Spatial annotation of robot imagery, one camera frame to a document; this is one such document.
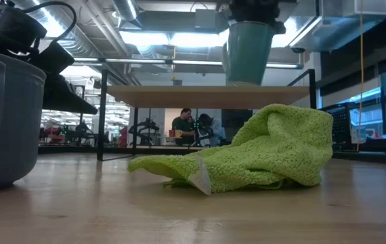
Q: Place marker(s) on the grey-blue mug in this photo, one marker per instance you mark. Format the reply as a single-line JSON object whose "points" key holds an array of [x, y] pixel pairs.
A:
{"points": [[6, 118]]}

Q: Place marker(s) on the long ceiling light tube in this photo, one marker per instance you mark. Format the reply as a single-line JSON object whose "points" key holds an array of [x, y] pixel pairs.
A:
{"points": [[145, 61]]}

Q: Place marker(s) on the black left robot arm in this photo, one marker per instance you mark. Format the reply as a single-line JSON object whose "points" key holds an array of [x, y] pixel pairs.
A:
{"points": [[13, 27]]}

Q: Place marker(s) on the corrugated silver air duct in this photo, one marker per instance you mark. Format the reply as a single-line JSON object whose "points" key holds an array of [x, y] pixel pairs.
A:
{"points": [[88, 40]]}

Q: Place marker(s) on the black background robot arm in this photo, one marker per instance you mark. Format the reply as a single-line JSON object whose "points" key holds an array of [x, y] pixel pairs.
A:
{"points": [[145, 127]]}

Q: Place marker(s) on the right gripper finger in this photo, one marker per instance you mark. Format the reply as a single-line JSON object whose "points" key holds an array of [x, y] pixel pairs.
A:
{"points": [[279, 27]]}

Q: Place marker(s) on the wooden shelf with black frame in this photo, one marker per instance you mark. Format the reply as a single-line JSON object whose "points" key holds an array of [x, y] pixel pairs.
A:
{"points": [[206, 96]]}

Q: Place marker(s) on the lime green cloth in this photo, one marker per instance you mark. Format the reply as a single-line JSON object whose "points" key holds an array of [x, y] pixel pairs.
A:
{"points": [[274, 149]]}

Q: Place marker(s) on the person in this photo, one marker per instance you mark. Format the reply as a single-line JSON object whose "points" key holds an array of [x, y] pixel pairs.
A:
{"points": [[181, 123], [213, 128]]}

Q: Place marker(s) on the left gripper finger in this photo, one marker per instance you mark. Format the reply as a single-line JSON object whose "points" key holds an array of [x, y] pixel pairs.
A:
{"points": [[67, 98]]}

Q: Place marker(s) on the rectangular metal air duct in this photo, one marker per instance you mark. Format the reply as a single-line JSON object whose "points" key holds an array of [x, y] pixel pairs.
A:
{"points": [[342, 23]]}

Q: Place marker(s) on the black perforated panel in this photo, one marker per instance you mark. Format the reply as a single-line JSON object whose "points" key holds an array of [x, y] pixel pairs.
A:
{"points": [[340, 125]]}

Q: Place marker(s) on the round silver air duct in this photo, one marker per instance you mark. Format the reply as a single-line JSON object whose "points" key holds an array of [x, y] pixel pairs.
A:
{"points": [[125, 8]]}

